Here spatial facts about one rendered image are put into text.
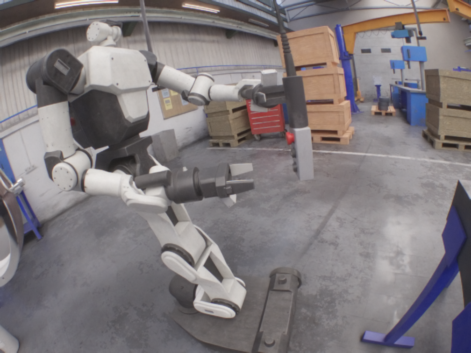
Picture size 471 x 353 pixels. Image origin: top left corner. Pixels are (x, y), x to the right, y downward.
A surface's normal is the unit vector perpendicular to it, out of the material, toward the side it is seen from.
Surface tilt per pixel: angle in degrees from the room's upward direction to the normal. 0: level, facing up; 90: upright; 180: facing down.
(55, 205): 90
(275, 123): 90
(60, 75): 103
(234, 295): 67
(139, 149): 91
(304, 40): 90
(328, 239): 0
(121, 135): 113
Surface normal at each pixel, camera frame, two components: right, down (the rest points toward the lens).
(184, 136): 0.78, 0.10
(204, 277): 0.74, -0.46
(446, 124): -0.51, 0.44
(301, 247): -0.20, -0.90
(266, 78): 0.20, 0.77
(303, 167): -0.04, 0.40
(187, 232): 0.91, -0.14
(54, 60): 0.97, 0.13
